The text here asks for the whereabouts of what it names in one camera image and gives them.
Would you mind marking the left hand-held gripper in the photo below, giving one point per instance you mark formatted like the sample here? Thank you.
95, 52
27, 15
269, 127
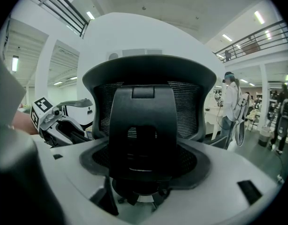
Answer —
39, 112

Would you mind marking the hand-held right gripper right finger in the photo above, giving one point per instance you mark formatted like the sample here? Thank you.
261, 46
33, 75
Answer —
226, 172

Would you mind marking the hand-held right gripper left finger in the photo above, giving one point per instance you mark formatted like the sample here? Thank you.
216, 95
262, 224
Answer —
71, 167

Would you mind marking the black office chair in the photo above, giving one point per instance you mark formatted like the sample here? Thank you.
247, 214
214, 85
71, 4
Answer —
141, 116

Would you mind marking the person's left forearm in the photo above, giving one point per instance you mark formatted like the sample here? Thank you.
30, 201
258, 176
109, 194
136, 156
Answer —
24, 124

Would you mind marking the white and black robot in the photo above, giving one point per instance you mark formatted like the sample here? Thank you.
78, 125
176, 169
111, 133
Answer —
80, 111

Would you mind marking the grey basket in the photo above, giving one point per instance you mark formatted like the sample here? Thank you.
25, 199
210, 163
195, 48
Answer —
264, 137

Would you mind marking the white power strip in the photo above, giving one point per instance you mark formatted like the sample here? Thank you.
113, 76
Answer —
280, 179

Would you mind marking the ceiling strip light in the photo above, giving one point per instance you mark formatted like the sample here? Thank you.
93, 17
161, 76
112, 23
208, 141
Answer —
15, 64
90, 15
227, 37
259, 17

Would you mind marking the black balcony railing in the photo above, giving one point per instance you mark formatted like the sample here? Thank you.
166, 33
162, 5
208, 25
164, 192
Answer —
259, 41
64, 10

